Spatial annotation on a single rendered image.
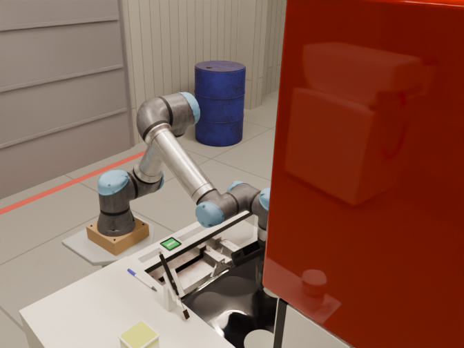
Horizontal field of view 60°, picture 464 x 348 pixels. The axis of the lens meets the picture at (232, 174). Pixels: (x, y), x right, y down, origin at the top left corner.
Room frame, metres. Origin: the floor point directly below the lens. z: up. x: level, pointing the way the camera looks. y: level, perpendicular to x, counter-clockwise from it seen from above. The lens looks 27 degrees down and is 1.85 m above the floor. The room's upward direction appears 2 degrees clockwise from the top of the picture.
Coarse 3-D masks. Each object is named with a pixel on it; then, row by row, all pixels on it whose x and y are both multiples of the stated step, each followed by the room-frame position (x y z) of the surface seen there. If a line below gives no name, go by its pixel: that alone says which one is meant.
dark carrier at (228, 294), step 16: (240, 272) 1.09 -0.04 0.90; (208, 288) 1.00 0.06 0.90; (224, 288) 1.01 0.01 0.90; (240, 288) 1.01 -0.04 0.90; (256, 288) 1.01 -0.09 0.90; (192, 304) 0.93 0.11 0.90; (208, 304) 0.93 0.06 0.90; (224, 304) 0.93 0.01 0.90; (240, 304) 0.94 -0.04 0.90; (256, 304) 0.94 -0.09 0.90; (272, 304) 0.94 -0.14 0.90; (208, 320) 0.87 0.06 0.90; (224, 320) 0.87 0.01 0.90; (240, 320) 0.87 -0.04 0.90; (256, 320) 0.87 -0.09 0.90; (272, 320) 0.88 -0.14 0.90; (224, 336) 0.81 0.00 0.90; (240, 336) 0.81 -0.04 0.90
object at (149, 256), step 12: (240, 216) 1.35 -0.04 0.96; (192, 228) 1.25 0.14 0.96; (204, 228) 1.26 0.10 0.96; (216, 228) 1.26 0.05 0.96; (180, 240) 1.18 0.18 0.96; (192, 240) 1.18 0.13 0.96; (144, 252) 1.10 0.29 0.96; (156, 252) 1.11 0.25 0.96; (168, 252) 1.11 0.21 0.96; (144, 264) 1.04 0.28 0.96
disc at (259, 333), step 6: (258, 330) 0.84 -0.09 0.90; (264, 330) 0.84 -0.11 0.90; (246, 336) 0.82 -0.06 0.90; (252, 336) 0.82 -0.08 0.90; (258, 336) 0.82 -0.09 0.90; (264, 336) 0.82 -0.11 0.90; (270, 336) 0.82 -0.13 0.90; (246, 342) 0.79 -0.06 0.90; (252, 342) 0.79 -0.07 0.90; (258, 342) 0.80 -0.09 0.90; (264, 342) 0.80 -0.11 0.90; (270, 342) 0.80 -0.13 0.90
